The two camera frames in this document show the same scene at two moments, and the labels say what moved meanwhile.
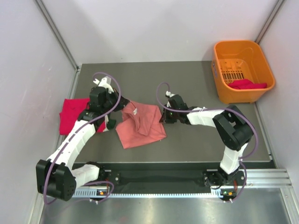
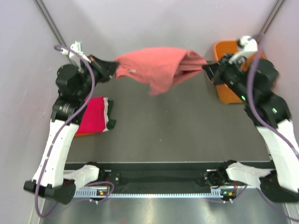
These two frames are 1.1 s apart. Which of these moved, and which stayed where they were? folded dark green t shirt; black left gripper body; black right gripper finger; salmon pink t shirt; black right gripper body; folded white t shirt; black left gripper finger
Moved: black left gripper finger; black left gripper body; black right gripper finger; salmon pink t shirt; black right gripper body
Stayed: folded dark green t shirt; folded white t shirt
